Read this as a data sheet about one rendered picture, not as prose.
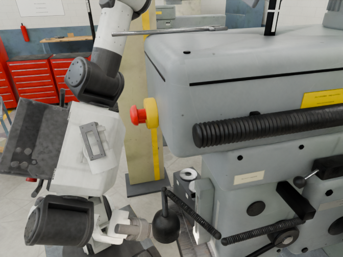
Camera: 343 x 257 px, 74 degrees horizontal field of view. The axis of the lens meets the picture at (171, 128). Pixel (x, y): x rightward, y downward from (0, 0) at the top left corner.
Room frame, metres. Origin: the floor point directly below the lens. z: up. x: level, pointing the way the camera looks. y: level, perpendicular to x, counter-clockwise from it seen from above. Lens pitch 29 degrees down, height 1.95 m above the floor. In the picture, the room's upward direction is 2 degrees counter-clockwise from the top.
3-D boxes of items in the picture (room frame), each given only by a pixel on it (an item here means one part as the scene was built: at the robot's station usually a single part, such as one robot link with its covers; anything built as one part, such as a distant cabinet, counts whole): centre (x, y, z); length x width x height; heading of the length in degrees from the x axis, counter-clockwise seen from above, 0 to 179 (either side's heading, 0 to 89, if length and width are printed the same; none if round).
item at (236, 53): (0.46, -0.20, 1.81); 0.47 x 0.26 x 0.16; 103
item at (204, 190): (0.43, -0.08, 1.44); 0.04 x 0.04 x 0.21; 13
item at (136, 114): (0.40, 0.06, 1.76); 0.04 x 0.03 x 0.04; 13
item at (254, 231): (0.27, -0.16, 1.58); 0.17 x 0.01 x 0.01; 104
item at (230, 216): (0.45, -0.19, 1.47); 0.21 x 0.19 x 0.32; 13
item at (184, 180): (0.87, -0.10, 1.07); 0.22 x 0.12 x 0.20; 24
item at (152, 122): (0.40, 0.04, 1.76); 0.06 x 0.02 x 0.06; 13
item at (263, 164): (0.46, -0.23, 1.68); 0.34 x 0.24 x 0.10; 103
